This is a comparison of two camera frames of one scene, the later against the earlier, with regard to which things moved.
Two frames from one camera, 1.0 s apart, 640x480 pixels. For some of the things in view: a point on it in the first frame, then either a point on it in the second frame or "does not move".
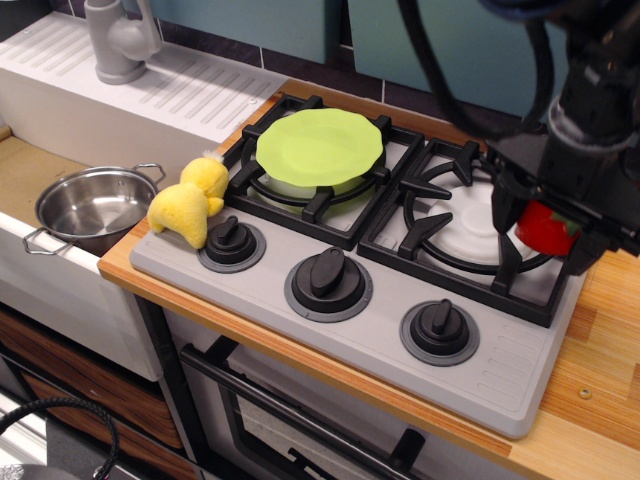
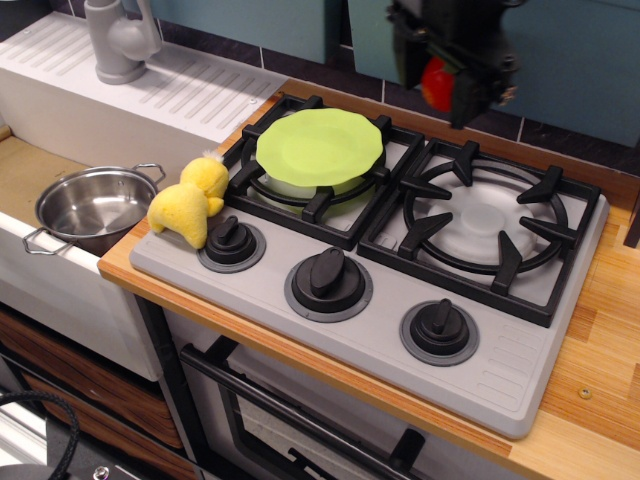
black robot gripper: [518, 160] -> [472, 37]
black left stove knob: [231, 247] does not move
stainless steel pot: [93, 208] does not move
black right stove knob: [440, 333] does not move
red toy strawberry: [546, 230] -> [438, 85]
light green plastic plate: [320, 146] does not move
